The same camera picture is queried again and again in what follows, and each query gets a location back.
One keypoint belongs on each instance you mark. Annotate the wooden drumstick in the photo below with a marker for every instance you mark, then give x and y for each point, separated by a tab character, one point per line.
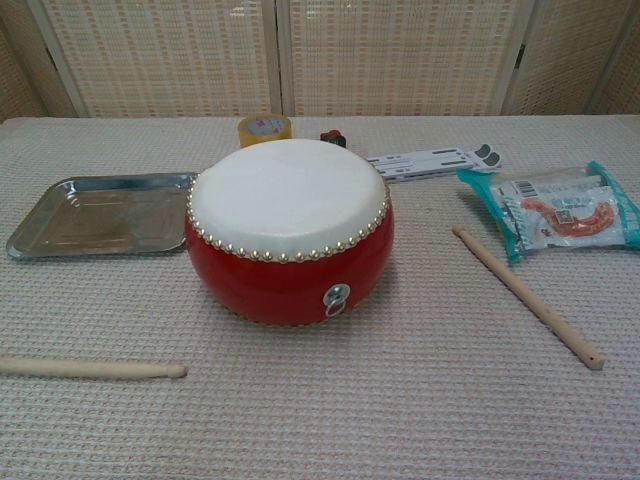
75	366
525	295

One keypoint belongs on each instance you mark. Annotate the red drum with white skin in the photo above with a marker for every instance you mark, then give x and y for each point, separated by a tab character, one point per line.
280	200

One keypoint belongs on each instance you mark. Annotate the silver metal tray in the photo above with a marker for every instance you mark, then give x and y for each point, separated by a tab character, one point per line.
95	220

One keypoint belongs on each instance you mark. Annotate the small black bottle red cap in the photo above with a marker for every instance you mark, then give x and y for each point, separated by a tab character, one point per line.
334	137

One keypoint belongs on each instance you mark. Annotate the clear yellowish tape roll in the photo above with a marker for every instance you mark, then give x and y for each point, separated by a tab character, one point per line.
264	131

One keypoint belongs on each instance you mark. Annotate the white folding stand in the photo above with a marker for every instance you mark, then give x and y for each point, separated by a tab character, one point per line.
425	160

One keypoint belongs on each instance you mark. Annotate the beige woven table cloth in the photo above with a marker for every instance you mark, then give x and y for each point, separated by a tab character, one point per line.
320	410

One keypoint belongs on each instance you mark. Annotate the bamboo folding screen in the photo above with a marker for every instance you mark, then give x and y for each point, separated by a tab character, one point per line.
175	55

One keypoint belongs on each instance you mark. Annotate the teal snack packet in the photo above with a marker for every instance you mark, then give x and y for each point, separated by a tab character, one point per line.
560	210

